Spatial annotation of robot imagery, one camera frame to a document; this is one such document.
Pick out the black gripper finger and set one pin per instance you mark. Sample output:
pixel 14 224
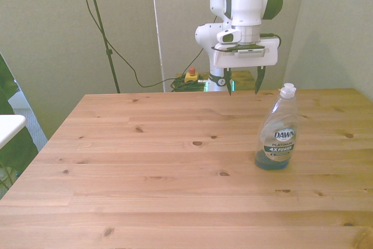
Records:
pixel 259 80
pixel 228 81

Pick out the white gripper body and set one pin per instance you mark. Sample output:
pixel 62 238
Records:
pixel 245 55

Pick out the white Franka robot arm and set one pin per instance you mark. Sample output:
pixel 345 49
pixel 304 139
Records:
pixel 247 1

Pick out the clear Dawn dish soap bottle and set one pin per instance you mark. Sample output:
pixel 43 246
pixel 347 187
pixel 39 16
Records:
pixel 277 132

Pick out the yellow emergency stop button box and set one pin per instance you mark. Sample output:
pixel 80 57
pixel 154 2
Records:
pixel 192 76

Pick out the white side table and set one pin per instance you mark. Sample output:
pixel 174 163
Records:
pixel 8 128

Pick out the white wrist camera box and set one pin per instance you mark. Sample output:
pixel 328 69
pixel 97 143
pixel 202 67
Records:
pixel 228 36

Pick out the white vertical wall strip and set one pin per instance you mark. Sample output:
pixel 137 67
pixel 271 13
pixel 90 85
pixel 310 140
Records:
pixel 157 30

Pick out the black camera tripod stand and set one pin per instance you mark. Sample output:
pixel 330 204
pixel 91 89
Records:
pixel 100 27

